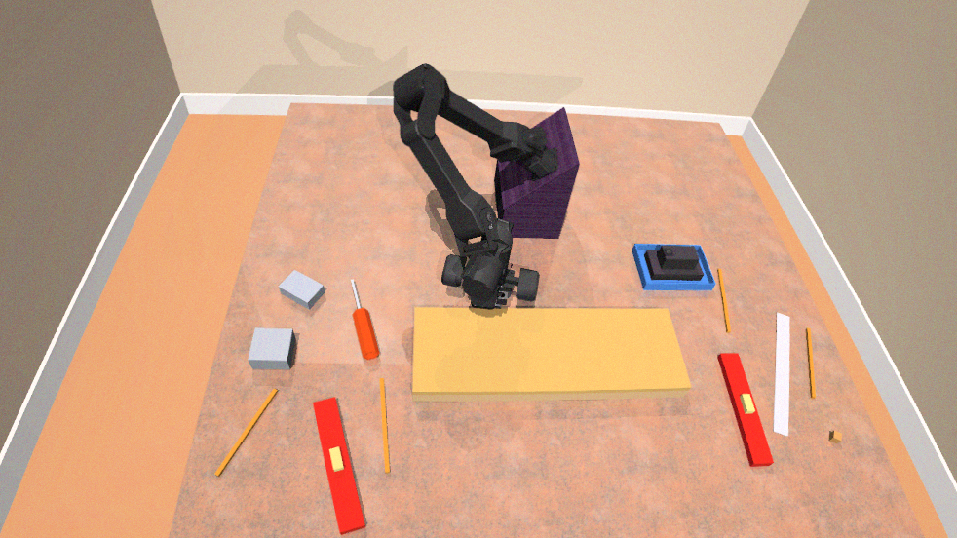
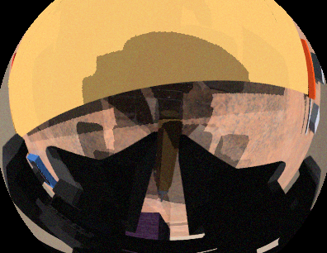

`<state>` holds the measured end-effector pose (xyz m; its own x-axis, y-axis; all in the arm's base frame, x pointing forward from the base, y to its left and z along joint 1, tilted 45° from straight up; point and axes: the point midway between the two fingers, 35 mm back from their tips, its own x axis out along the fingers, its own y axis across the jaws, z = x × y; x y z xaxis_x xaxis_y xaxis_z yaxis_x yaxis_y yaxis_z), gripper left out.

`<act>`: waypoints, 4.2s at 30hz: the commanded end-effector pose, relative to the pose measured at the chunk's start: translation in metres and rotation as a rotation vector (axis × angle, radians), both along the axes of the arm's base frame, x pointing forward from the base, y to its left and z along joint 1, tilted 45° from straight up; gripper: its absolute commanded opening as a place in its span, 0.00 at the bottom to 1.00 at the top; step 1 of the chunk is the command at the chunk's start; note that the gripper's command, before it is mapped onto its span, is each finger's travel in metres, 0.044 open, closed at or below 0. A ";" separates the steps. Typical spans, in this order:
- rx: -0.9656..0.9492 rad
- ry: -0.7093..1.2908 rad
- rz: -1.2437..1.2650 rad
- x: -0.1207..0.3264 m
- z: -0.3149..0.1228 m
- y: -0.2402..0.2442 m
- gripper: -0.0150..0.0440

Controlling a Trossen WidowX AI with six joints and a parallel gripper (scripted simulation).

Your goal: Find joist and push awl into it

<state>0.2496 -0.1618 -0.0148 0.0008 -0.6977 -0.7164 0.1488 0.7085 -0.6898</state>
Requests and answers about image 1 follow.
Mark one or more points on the orange thin rod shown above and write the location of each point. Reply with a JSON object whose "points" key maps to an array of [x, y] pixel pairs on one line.
{"points": [[384, 426], [724, 302], [245, 433], [811, 365]]}

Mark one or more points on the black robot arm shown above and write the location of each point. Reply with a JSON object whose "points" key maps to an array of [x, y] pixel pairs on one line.
{"points": [[425, 90]]}

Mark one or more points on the blue shallow tray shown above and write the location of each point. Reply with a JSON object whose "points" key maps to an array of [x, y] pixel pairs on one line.
{"points": [[705, 284]]}

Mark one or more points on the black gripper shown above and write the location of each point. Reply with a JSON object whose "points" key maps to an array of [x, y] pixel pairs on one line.
{"points": [[527, 283]]}

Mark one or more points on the red flat bar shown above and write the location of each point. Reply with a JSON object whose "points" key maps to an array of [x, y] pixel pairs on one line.
{"points": [[339, 471], [752, 433]]}

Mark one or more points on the white flat strip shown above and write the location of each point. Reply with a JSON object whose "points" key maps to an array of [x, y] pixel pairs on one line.
{"points": [[781, 409]]}

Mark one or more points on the orange-handled awl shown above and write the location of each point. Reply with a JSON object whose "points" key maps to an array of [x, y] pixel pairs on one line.
{"points": [[364, 329]]}

